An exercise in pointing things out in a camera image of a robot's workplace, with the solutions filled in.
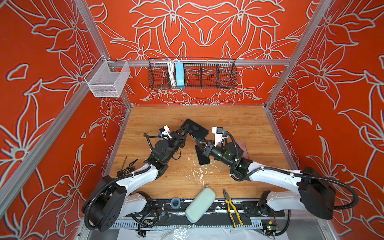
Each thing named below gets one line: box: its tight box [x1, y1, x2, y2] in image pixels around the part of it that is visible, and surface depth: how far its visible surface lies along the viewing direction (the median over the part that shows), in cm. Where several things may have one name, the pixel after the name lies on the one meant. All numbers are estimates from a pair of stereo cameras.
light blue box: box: [175, 62, 185, 86], surface depth 91 cm
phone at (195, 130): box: [180, 118, 210, 141], surface depth 74 cm
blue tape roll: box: [170, 197, 181, 209], surface depth 76 cm
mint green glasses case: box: [185, 187, 216, 224], surface depth 74 cm
